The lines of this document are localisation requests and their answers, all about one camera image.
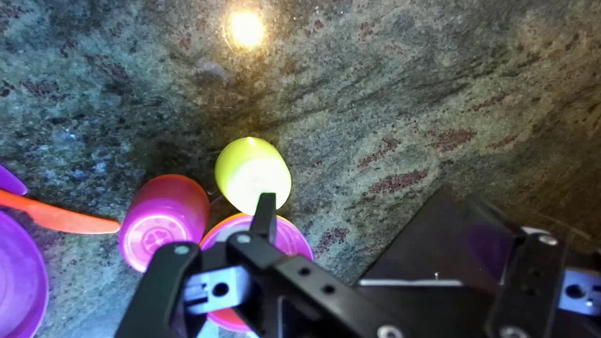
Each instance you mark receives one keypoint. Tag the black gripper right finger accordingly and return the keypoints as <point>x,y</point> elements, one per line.
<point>530,289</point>

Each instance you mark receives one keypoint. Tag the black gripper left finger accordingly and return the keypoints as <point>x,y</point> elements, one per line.
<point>182,283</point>

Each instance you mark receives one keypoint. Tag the magenta plastic cup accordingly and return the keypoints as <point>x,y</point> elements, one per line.
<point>165,208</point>

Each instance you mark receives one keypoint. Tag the purple plastic plate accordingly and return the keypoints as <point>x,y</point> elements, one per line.
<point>22,282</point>

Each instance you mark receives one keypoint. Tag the orange-red plastic knife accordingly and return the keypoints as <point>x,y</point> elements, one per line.
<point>58,218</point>

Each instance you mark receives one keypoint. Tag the pink plastic bowl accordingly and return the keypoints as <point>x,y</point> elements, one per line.
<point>287,238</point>

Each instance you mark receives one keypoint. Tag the yellow-green plastic cup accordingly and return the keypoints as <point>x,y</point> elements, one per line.
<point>248,167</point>

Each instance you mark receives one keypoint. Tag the purple plastic spoon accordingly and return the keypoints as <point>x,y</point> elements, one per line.
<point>11,182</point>

